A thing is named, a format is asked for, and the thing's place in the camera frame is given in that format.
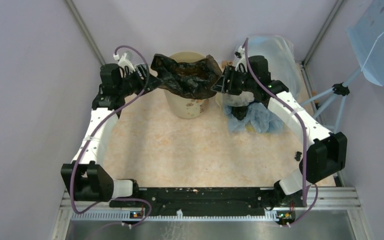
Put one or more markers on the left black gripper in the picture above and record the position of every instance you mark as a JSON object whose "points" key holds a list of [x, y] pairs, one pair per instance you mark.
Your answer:
{"points": [[147, 84]]}

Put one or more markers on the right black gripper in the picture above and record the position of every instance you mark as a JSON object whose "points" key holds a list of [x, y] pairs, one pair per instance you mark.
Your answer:
{"points": [[222, 86]]}

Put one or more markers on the black trash bag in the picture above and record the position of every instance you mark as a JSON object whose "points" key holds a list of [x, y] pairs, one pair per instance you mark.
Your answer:
{"points": [[239, 112], [189, 80]]}

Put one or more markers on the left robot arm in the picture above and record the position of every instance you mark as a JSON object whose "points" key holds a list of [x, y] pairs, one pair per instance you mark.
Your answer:
{"points": [[85, 177]]}

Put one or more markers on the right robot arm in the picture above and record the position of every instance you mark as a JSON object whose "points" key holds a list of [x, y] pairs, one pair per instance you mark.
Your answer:
{"points": [[324, 152]]}

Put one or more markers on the beige round trash bin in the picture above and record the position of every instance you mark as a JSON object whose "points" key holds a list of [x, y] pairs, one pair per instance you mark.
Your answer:
{"points": [[186, 108]]}

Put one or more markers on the small wooden block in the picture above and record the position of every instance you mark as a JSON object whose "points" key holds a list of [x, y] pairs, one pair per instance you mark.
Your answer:
{"points": [[226, 63]]}

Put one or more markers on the white clear plastic bag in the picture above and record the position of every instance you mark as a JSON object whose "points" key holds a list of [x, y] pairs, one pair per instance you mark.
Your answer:
{"points": [[241, 100]]}

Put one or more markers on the blue plastic bag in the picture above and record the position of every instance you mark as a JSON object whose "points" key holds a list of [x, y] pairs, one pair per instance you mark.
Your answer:
{"points": [[258, 120]]}

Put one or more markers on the large translucent plastic bag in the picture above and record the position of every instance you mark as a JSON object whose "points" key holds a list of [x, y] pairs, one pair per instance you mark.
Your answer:
{"points": [[279, 53]]}

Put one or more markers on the small black plastic clip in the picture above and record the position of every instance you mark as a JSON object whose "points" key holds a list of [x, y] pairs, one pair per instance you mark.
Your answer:
{"points": [[298, 156]]}

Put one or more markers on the blue perforated lamp panel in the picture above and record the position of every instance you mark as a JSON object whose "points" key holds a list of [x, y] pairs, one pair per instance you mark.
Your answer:
{"points": [[366, 37]]}

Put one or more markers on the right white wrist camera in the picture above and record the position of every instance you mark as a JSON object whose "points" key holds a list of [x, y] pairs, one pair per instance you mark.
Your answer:
{"points": [[240, 59]]}

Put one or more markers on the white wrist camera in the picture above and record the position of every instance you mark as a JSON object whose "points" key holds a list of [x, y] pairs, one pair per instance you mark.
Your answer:
{"points": [[240, 59], [124, 62]]}

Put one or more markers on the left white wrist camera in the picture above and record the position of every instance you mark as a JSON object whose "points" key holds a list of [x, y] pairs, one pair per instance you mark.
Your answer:
{"points": [[124, 62]]}

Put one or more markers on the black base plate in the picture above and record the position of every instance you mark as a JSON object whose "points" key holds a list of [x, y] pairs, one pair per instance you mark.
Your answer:
{"points": [[210, 201]]}

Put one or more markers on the white toothed cable rail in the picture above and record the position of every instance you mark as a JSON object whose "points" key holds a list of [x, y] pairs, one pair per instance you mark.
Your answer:
{"points": [[128, 216]]}

